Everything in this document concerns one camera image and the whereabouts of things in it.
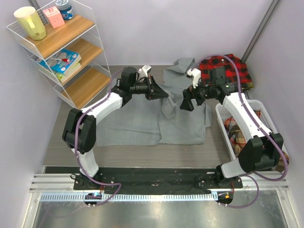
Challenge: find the green book under blue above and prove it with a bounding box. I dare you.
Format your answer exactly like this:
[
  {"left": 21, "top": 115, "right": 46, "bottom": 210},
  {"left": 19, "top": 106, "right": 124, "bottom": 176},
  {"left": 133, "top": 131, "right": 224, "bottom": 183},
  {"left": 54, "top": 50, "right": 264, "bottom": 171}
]
[{"left": 55, "top": 63, "right": 81, "bottom": 83}]

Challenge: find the grey long sleeve shirt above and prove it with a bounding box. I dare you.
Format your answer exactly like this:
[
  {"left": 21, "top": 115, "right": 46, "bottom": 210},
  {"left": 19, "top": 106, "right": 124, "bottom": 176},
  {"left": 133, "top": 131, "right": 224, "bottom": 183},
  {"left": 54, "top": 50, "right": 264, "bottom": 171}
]
[{"left": 97, "top": 57, "right": 212, "bottom": 146}]

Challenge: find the pink cube box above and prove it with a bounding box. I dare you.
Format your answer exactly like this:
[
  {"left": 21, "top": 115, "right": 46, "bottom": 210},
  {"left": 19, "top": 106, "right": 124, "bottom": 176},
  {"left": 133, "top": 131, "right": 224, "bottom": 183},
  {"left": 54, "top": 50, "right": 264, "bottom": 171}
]
[{"left": 43, "top": 6, "right": 65, "bottom": 29}]

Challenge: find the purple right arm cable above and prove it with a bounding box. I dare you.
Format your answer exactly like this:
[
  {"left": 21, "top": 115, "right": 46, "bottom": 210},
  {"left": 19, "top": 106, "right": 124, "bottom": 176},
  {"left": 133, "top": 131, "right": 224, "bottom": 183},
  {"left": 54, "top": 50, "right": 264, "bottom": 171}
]
[{"left": 187, "top": 55, "right": 290, "bottom": 209}]

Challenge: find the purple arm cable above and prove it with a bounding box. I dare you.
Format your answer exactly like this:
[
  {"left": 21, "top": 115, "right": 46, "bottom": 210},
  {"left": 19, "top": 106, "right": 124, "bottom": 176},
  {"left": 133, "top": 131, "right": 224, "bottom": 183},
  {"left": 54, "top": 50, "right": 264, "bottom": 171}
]
[
  {"left": 75, "top": 68, "right": 125, "bottom": 206},
  {"left": 187, "top": 55, "right": 290, "bottom": 209}
]

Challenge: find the red white marker pen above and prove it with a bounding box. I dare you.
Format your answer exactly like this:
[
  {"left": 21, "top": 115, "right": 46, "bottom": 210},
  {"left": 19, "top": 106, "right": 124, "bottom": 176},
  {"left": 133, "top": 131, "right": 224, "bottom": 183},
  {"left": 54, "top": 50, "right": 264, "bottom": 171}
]
[{"left": 50, "top": 56, "right": 71, "bottom": 63}]

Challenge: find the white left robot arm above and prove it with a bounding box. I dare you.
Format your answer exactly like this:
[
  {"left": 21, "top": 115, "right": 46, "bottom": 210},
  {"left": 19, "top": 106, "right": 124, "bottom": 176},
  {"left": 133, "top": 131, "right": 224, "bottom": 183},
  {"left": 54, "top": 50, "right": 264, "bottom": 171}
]
[{"left": 62, "top": 65, "right": 169, "bottom": 190}]

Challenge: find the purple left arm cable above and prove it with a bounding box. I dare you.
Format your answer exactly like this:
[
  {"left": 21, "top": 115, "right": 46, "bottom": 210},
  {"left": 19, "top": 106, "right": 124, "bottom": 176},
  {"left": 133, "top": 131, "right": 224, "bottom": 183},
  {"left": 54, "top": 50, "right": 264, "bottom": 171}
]
[{"left": 75, "top": 68, "right": 125, "bottom": 206}]

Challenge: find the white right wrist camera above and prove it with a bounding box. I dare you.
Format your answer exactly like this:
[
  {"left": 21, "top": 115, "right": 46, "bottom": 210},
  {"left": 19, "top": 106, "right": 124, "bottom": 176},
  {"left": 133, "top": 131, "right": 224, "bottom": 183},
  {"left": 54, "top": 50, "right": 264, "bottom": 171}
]
[{"left": 186, "top": 68, "right": 201, "bottom": 89}]

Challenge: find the orange plaid shirt in basket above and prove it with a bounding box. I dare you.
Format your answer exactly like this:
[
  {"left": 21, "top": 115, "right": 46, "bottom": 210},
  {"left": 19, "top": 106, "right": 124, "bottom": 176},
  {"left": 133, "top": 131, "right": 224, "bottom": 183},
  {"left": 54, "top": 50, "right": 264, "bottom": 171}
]
[{"left": 224, "top": 109, "right": 290, "bottom": 167}]

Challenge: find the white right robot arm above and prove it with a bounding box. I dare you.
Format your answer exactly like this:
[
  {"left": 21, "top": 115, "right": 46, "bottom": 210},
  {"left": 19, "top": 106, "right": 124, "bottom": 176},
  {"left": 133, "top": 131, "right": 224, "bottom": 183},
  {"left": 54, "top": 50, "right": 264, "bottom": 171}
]
[{"left": 180, "top": 67, "right": 288, "bottom": 188}]

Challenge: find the aluminium frame post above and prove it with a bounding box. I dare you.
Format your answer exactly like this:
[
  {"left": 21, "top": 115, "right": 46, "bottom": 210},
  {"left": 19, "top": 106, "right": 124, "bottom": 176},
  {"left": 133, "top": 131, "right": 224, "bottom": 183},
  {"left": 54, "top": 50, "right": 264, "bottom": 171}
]
[{"left": 241, "top": 0, "right": 282, "bottom": 62}]

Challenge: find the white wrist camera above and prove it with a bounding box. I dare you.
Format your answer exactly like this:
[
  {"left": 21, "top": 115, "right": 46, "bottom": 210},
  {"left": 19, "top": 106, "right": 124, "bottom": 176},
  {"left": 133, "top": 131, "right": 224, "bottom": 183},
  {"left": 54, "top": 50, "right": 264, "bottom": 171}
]
[
  {"left": 186, "top": 68, "right": 201, "bottom": 89},
  {"left": 138, "top": 65, "right": 152, "bottom": 81}
]

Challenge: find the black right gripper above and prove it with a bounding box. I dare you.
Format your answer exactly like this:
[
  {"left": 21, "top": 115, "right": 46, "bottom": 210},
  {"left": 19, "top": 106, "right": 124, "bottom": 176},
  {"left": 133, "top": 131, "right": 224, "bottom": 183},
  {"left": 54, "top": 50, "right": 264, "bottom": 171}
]
[{"left": 180, "top": 77, "right": 215, "bottom": 112}]

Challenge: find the white slotted cable duct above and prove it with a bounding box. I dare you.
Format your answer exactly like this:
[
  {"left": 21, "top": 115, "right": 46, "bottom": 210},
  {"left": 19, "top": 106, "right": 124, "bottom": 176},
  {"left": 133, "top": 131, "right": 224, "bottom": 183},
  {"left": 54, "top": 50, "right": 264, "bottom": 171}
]
[{"left": 40, "top": 192, "right": 218, "bottom": 202}]

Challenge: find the blue lidded jar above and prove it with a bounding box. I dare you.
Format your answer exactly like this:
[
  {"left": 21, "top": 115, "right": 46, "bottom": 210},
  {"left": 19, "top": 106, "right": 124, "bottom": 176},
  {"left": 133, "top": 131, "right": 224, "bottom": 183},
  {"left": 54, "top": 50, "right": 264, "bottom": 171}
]
[{"left": 55, "top": 0, "right": 75, "bottom": 20}]

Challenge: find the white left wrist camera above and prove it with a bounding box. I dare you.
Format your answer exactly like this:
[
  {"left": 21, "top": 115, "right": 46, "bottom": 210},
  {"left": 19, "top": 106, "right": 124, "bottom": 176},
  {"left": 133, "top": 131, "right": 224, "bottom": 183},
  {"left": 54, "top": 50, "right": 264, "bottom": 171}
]
[{"left": 138, "top": 65, "right": 152, "bottom": 81}]

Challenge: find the yellow plastic pitcher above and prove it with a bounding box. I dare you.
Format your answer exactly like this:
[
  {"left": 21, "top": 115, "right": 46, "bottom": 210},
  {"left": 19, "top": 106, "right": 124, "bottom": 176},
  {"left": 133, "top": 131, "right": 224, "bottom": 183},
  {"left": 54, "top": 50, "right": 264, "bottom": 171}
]
[{"left": 13, "top": 6, "right": 47, "bottom": 40}]

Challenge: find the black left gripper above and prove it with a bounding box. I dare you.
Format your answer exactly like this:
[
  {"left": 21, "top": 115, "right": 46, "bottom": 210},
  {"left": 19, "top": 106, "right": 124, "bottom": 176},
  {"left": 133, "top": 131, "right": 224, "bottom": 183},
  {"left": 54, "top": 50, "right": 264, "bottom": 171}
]
[{"left": 130, "top": 75, "right": 169, "bottom": 101}]

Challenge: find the white plastic laundry basket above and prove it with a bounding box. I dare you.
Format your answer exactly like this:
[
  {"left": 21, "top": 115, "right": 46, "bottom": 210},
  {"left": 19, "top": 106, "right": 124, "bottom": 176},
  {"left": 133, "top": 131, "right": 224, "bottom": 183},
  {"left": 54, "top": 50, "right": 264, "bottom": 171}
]
[{"left": 216, "top": 100, "right": 289, "bottom": 177}]

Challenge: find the white wire wooden shelf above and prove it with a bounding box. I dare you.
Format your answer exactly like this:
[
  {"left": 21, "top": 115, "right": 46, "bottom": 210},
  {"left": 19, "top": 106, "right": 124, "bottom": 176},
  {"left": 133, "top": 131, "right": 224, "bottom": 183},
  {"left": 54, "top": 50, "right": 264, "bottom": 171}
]
[{"left": 7, "top": 0, "right": 111, "bottom": 109}]

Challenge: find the red black plaid shirt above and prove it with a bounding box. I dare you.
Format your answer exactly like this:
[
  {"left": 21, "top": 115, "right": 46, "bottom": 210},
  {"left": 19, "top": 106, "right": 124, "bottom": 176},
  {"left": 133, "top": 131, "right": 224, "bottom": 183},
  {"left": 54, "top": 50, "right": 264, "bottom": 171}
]
[{"left": 198, "top": 54, "right": 254, "bottom": 90}]

